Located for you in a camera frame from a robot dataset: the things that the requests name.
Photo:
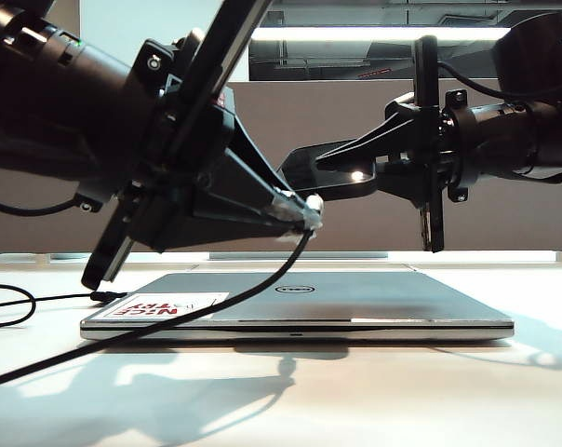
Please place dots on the long grey divider bracket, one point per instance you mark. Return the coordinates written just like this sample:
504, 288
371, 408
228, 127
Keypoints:
346, 255

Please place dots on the long ceiling light strip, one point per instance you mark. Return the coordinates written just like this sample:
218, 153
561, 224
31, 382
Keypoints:
332, 34

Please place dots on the white Nice Try sticker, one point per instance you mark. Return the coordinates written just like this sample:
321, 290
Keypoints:
160, 308

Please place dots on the brown desk divider panel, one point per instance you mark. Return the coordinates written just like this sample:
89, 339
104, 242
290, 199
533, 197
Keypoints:
309, 116

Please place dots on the silver Dell laptop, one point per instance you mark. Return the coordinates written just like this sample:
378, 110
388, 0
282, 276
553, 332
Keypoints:
402, 302

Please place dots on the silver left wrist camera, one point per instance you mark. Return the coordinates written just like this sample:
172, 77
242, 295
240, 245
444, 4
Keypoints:
195, 37

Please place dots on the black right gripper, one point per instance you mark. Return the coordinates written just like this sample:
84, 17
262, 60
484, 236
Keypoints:
430, 130

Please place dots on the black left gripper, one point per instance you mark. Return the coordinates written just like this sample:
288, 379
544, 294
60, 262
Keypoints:
188, 121

